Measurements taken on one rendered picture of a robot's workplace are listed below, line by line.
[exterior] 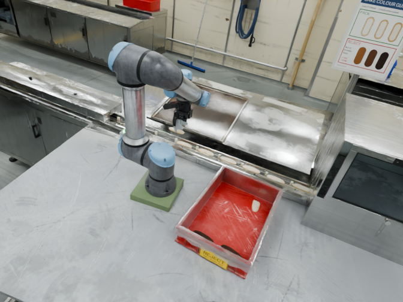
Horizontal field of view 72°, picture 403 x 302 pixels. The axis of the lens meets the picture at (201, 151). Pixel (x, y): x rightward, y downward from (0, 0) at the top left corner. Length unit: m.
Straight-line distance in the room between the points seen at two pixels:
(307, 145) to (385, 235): 0.67
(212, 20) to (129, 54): 4.43
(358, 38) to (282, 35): 3.12
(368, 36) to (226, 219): 1.38
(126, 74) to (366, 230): 1.16
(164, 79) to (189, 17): 4.61
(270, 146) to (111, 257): 1.05
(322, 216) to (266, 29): 4.10
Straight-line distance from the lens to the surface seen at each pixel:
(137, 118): 1.16
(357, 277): 1.39
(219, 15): 5.34
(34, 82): 2.27
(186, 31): 5.65
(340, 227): 1.42
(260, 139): 1.74
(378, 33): 2.06
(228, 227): 1.30
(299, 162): 1.68
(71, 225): 1.31
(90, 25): 4.65
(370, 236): 1.44
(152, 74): 0.98
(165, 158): 1.19
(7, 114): 2.61
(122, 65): 1.03
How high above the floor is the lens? 1.81
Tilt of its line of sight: 36 degrees down
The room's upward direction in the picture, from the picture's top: 9 degrees clockwise
